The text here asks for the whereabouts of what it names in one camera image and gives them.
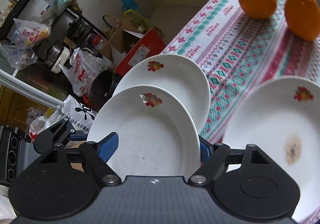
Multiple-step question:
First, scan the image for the orange without leaf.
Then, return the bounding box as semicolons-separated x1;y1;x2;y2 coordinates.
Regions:
284;0;319;41

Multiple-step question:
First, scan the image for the red cardboard box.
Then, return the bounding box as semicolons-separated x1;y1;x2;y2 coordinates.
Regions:
114;28;165;76

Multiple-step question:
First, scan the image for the patterned tablecloth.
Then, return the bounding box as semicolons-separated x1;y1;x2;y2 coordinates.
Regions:
164;0;319;143

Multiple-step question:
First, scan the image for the white plate with burn spot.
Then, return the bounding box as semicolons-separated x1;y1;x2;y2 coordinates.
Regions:
222;76;319;223

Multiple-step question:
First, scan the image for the blue thermos bottle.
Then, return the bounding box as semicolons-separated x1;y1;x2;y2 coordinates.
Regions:
121;0;138;12

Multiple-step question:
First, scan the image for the wicker basket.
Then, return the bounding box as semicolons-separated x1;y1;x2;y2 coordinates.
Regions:
102;14;123;37

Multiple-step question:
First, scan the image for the black trash bin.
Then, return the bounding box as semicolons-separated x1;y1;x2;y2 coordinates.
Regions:
89;70;122;109

